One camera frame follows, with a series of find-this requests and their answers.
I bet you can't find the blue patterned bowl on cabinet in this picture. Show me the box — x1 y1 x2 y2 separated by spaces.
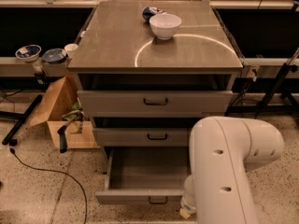
142 7 164 22

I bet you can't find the dark blue plate bowl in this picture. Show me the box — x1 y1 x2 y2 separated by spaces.
42 49 67 63

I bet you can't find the black pole on floor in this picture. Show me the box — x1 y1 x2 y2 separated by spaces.
0 95 42 146

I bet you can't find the cardboard box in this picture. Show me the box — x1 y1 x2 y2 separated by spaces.
30 77 96 149

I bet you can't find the grey drawer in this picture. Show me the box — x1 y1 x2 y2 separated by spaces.
93 128 189 147
95 147 190 204
78 91 233 118

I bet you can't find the black handled tool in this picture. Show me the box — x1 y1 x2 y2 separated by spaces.
57 116 79 153

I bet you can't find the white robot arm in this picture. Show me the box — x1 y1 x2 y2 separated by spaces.
179 117 284 224

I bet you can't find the grey drawer cabinet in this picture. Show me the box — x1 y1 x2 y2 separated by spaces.
67 0 244 179

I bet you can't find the black stand with cables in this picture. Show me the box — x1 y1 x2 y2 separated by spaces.
225 47 299 119

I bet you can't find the white cup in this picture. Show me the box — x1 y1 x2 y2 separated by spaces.
64 43 78 59

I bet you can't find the black floor cable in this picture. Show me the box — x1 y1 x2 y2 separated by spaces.
8 147 89 224

